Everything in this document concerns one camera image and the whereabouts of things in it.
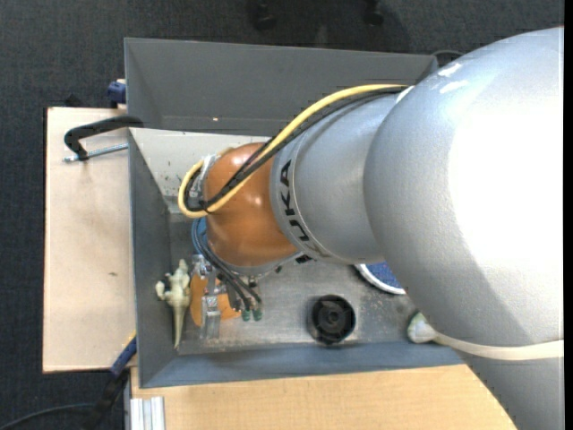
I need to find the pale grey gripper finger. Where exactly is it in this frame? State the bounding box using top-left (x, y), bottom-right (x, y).
top-left (191, 254), bottom-right (212, 291)
top-left (201, 295), bottom-right (224, 340)

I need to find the cream toy dinosaur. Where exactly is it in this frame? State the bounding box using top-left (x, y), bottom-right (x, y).
top-left (155, 259), bottom-right (192, 349)

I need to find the black round ribbed cup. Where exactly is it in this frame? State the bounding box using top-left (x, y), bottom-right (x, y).
top-left (306, 294), bottom-right (358, 346)

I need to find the pale wood flat board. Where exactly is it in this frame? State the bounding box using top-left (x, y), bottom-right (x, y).
top-left (42, 107), bottom-right (138, 374)

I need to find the blue and white round thing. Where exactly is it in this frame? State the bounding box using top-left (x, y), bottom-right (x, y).
top-left (353, 261), bottom-right (406, 296)

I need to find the pale green and white thing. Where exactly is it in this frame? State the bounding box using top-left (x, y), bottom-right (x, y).
top-left (406, 311), bottom-right (439, 345)

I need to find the grey metal bin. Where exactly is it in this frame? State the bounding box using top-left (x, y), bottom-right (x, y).
top-left (124, 37), bottom-right (469, 390)

